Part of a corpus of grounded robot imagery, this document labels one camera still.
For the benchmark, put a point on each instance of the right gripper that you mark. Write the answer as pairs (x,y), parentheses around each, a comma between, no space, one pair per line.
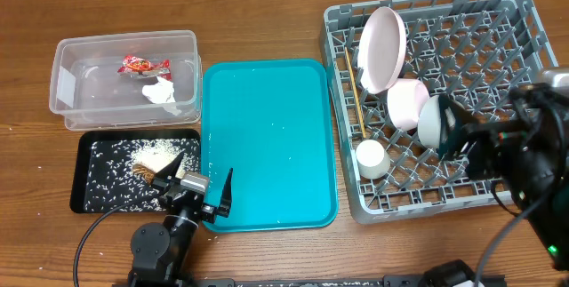
(469,139)

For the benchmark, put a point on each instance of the red snack wrapper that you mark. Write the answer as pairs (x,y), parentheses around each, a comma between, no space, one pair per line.
(140,68)

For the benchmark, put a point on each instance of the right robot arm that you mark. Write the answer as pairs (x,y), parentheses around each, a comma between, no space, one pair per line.
(528,152)

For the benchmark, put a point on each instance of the pink bowl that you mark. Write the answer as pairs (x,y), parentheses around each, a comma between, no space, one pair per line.
(405,100)

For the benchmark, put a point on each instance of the white tissue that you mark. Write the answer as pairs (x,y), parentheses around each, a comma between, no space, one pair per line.
(162,93)

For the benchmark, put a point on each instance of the clear plastic bin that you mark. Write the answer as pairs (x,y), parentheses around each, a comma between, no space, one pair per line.
(89,91)

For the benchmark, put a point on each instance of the beige ceramic cup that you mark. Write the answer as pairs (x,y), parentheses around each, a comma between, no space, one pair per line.
(372,159)

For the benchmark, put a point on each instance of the wooden chopstick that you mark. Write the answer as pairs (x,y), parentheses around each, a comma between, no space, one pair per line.
(354,90)

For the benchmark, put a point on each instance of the pink round plate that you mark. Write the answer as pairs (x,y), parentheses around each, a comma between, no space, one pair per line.
(381,50)

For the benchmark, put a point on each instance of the rice and food scraps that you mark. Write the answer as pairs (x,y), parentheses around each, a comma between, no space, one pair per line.
(111,180)

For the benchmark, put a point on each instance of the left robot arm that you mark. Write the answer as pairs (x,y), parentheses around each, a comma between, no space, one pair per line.
(159,249)

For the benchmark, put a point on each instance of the grey bowl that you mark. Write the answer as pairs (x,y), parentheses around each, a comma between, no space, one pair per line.
(430,128)

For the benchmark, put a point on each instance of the grey dish rack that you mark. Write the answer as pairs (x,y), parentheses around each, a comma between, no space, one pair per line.
(472,51)

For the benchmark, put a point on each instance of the black waste tray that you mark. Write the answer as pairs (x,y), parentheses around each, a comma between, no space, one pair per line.
(83,152)

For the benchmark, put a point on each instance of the teal plastic tray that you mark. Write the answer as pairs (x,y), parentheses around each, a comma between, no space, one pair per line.
(268,125)

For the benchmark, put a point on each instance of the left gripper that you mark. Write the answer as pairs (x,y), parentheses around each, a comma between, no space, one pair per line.
(161,182)

